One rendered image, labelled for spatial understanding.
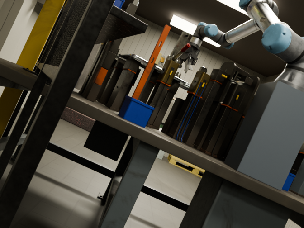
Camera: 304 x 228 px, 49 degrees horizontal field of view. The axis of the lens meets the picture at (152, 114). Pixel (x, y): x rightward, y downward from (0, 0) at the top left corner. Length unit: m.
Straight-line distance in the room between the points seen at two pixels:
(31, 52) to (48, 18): 0.23
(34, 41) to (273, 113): 1.44
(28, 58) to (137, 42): 6.40
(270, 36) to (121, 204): 0.89
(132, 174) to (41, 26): 1.25
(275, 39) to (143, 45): 7.08
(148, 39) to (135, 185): 7.35
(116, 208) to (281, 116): 0.74
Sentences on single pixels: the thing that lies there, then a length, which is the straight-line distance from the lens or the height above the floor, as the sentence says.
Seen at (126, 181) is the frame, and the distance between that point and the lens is 1.25.
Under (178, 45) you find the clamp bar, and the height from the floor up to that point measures 1.14.
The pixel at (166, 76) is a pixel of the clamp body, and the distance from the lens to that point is 1.68.
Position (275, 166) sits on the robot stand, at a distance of 1.45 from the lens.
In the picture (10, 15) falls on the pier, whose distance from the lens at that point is 3.80.
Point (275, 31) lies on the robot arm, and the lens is 1.49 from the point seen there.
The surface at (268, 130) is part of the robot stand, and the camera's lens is 1.42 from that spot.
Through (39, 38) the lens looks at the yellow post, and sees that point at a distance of 2.19.
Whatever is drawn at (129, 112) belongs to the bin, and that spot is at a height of 0.73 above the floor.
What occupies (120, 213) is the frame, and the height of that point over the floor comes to 0.38.
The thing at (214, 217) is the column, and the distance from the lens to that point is 1.37.
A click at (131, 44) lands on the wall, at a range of 8.43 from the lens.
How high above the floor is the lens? 0.75
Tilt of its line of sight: level
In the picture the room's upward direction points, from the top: 25 degrees clockwise
